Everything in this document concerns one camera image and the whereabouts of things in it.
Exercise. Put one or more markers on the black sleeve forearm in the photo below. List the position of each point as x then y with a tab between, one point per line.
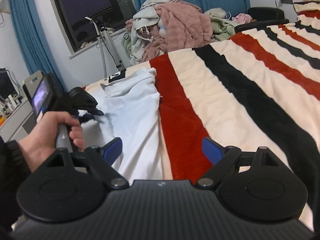
14	170

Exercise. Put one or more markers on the grey white clothes pile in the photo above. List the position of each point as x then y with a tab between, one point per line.
138	30

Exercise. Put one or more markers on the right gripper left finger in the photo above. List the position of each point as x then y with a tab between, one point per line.
100	161

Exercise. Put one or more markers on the white shirt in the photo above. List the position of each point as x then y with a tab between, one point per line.
130	112

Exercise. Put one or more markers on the white tripod stand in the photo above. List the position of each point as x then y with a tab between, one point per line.
106	41

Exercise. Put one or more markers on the pink fluffy blanket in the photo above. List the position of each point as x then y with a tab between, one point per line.
182	25

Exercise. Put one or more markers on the small pink garment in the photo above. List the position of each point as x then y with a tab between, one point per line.
242	19

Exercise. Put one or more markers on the striped red black cream blanket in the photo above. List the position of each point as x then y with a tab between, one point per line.
260	87

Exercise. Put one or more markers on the blue curtain left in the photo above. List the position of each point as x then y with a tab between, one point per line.
32	40

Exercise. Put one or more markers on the grey desk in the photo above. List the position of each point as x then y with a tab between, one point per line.
20	123

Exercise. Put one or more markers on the grey chair back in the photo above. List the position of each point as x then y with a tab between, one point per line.
34	79

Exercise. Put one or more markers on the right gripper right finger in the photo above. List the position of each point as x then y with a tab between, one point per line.
223	160

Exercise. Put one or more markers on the dark window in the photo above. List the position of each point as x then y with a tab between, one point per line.
74	16

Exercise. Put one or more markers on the person's left hand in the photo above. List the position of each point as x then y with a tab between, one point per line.
40	143

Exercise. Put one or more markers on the green garment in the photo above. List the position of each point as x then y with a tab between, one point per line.
222	25

